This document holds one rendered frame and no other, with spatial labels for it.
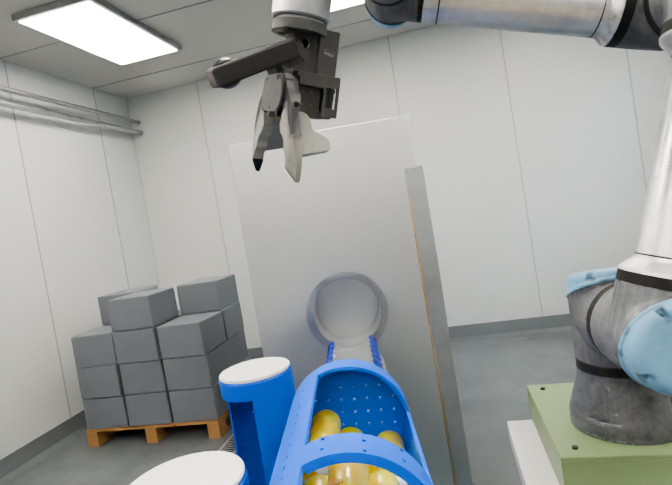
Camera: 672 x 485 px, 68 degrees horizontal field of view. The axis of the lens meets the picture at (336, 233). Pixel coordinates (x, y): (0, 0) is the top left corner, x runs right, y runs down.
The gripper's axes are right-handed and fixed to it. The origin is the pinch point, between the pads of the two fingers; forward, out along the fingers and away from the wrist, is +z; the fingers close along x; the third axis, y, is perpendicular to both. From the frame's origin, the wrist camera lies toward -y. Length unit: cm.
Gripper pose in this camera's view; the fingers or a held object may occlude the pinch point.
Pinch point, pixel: (269, 176)
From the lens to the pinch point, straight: 67.6
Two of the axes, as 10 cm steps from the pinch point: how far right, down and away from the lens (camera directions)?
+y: 8.8, 0.2, 4.7
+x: -4.6, -2.0, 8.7
